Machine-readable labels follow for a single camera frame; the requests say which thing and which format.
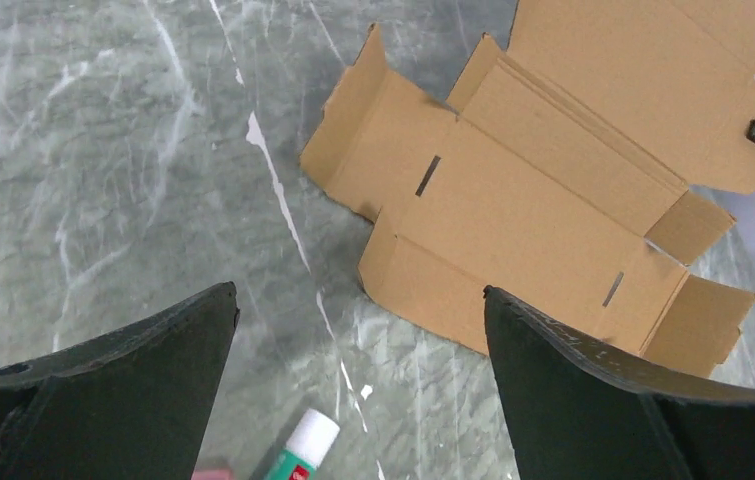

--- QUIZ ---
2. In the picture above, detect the green white glue stick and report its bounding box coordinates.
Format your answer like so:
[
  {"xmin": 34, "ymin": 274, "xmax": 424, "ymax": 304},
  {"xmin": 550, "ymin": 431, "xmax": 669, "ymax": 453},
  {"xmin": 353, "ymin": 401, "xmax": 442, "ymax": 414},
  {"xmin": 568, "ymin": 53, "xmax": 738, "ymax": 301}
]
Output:
[{"xmin": 264, "ymin": 409, "xmax": 340, "ymax": 480}]

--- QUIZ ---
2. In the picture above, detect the brown cardboard paper box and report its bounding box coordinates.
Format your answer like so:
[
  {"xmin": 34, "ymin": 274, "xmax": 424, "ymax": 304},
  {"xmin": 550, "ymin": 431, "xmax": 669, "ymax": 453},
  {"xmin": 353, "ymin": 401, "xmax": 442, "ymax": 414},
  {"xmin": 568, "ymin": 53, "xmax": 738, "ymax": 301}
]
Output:
[{"xmin": 300, "ymin": 1, "xmax": 755, "ymax": 377}]

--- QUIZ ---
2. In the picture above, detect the pink plastic tube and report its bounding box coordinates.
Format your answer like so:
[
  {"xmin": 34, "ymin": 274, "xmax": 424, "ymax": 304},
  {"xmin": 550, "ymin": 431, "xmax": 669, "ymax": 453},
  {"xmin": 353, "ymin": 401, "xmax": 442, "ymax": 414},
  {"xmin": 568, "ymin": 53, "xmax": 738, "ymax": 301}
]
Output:
[{"xmin": 191, "ymin": 469, "xmax": 234, "ymax": 480}]

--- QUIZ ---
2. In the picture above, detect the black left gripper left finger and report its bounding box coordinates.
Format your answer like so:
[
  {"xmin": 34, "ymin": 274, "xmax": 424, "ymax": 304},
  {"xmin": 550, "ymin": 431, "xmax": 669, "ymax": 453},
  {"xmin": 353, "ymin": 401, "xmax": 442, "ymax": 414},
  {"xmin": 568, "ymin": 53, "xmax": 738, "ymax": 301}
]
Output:
[{"xmin": 0, "ymin": 282, "xmax": 240, "ymax": 479}]

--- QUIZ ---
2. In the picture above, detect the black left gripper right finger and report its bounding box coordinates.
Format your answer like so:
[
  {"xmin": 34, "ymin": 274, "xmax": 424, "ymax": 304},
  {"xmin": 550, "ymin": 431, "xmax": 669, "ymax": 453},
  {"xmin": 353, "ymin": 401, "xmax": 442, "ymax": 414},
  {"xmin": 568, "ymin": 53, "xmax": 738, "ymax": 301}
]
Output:
[{"xmin": 484, "ymin": 286, "xmax": 755, "ymax": 479}]

